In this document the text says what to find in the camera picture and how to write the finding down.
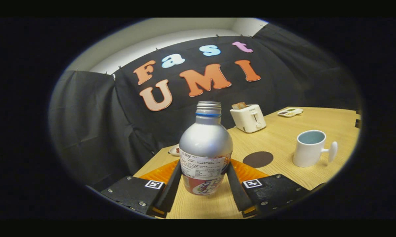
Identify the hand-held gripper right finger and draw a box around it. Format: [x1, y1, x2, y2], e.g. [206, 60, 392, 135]
[227, 159, 327, 218]

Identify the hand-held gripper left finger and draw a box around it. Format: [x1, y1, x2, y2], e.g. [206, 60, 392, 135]
[101, 160, 182, 218]

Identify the dark brown round coaster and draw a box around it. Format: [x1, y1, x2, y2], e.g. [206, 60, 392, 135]
[243, 151, 274, 169]

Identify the silver juice bottle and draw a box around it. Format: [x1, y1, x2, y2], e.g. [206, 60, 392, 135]
[179, 101, 233, 196]

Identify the white cup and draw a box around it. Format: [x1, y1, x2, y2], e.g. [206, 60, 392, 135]
[293, 130, 338, 168]

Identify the wooden table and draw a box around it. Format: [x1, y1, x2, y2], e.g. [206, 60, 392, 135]
[132, 106, 361, 219]

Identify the white toaster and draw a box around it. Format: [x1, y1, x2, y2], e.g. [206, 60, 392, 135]
[230, 104, 267, 133]

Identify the white divided dish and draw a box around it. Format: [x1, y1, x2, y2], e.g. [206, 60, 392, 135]
[277, 107, 304, 118]

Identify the black backdrop cloth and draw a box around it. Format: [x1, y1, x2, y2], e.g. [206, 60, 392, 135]
[48, 23, 361, 191]

